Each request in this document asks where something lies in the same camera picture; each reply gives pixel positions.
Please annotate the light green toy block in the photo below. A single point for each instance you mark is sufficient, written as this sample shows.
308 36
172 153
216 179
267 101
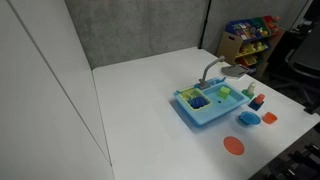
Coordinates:
224 92

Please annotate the dark blue toy dishes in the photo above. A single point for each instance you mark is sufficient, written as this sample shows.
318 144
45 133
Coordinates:
196 102

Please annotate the grey toy faucet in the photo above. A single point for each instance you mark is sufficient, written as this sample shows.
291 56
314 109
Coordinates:
207 70

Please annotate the light blue toy sink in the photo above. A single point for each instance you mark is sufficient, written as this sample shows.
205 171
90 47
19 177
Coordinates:
206 115

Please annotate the green cube block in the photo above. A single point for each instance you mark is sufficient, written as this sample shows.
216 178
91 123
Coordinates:
247 95

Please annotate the orange toy plate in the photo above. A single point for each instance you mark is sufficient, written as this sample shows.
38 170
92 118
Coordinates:
233 145

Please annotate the blue toy plate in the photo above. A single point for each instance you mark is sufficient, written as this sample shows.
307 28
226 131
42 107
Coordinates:
250 118

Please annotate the dark blue cube block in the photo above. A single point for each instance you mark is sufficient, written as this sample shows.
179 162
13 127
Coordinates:
254 106

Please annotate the toy storage shelf with bins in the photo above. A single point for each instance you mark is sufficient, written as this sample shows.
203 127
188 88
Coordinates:
248 40

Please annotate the orange toy cup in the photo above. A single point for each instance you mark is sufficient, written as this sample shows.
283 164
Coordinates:
269 118

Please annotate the yellow-green dish rack basket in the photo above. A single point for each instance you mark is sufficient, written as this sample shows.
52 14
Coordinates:
185 95

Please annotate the grey metal mounting plate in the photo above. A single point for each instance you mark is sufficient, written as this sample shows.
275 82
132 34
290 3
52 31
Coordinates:
235 70

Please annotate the black vertical pole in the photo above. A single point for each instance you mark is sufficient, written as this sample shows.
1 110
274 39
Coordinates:
204 23

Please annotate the cream cylinder peg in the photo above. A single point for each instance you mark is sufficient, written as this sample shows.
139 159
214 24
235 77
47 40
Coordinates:
251 87

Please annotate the orange cylinder peg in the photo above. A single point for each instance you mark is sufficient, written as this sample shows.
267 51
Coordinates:
260 98

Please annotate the black office chair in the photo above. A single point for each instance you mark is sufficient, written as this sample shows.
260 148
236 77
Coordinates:
305 56

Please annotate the black equipment stand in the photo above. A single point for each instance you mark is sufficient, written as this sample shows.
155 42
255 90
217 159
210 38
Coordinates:
296 163

